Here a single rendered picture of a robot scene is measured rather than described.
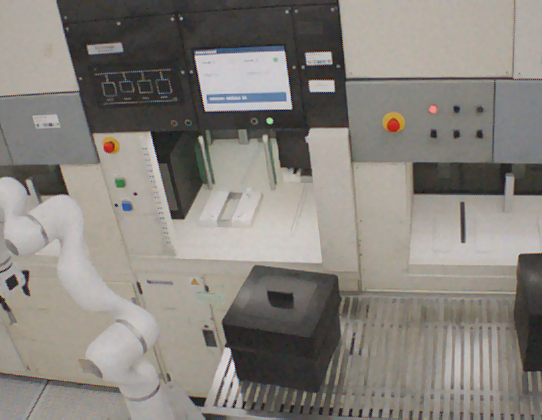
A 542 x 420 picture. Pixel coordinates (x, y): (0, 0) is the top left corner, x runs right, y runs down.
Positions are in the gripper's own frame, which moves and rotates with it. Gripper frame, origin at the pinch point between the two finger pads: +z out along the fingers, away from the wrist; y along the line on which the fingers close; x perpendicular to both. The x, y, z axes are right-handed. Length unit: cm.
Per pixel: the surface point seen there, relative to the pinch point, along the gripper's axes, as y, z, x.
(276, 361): 33, 13, -84
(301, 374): 35, 17, -91
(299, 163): 120, 5, -32
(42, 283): 30, 31, 40
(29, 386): 15, 101, 71
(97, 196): 46.6, -13.2, 3.6
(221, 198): 93, 11, -12
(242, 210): 89, 10, -26
